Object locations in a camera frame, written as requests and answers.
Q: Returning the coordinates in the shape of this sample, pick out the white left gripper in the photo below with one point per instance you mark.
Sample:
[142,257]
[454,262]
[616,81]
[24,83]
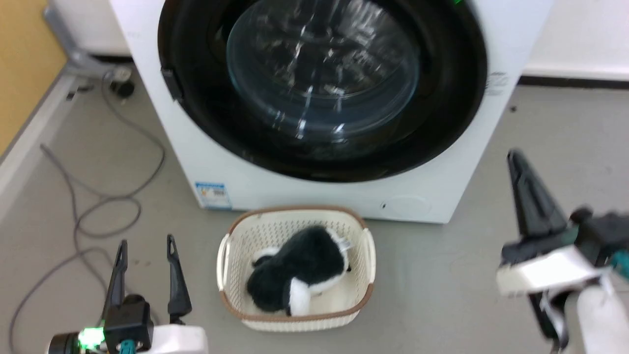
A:
[179,340]

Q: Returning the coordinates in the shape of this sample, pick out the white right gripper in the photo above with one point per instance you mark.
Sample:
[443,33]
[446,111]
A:
[545,268]

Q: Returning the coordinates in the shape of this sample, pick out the black round washing machine door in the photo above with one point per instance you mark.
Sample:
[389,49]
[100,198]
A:
[324,78]

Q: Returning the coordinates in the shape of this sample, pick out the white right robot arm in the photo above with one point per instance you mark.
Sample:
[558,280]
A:
[602,319]

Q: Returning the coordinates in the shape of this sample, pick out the white front-load washing machine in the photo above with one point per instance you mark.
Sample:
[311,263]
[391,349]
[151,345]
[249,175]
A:
[314,196]

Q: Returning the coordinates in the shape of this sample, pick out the blue energy label sticker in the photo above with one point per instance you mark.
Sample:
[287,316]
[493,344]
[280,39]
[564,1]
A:
[212,194]

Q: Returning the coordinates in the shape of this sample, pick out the cream plastic laundry basket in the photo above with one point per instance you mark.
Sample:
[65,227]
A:
[255,231]

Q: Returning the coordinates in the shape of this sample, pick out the white text sticker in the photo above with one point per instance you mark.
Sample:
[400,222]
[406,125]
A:
[497,82]

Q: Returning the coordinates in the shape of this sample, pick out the black and white plush toy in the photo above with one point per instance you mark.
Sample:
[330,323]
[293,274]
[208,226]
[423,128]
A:
[300,265]

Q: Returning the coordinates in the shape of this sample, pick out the black power plug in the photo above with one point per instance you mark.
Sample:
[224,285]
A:
[123,89]

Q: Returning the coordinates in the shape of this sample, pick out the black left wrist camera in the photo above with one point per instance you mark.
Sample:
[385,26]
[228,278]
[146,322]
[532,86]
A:
[128,322]

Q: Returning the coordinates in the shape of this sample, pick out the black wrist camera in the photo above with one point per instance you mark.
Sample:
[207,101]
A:
[128,322]
[602,233]

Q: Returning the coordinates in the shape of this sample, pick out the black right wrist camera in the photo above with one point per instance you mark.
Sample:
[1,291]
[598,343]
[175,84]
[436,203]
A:
[602,233]

